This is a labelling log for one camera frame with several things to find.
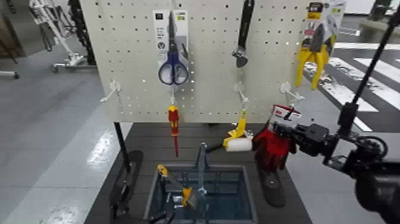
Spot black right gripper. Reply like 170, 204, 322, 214
273, 122, 331, 158

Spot red black work gloves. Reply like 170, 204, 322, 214
252, 104, 303, 173

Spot grey blue plastic crate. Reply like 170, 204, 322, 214
143, 163, 258, 224

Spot grey metal bar clamp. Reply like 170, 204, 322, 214
194, 142, 210, 224

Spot red yellow screwdriver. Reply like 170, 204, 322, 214
167, 104, 180, 158

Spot black slanted pole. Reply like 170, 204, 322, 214
351, 9, 400, 105

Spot yellow grey hand tool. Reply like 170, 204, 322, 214
168, 175, 198, 210

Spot white perforated pegboard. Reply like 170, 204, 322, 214
79, 0, 313, 125

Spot grey concrete block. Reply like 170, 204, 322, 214
359, 0, 400, 45

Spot white wheeled cart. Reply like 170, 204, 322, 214
29, 0, 95, 73

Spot black rack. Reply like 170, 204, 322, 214
68, 0, 96, 66

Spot grey caster leg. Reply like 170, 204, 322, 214
0, 70, 20, 80

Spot brown wooden furniture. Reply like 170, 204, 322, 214
0, 0, 26, 60

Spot yellow handled paint roller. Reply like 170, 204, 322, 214
222, 109, 253, 153

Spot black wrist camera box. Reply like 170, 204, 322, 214
336, 102, 359, 136

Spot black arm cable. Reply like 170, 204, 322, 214
356, 135, 389, 161

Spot yellow handled packaged pliers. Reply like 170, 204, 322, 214
295, 0, 347, 91

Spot black handled adjustable wrench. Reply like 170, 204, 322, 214
232, 0, 255, 69

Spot blue handled carded scissors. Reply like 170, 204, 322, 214
152, 9, 190, 86

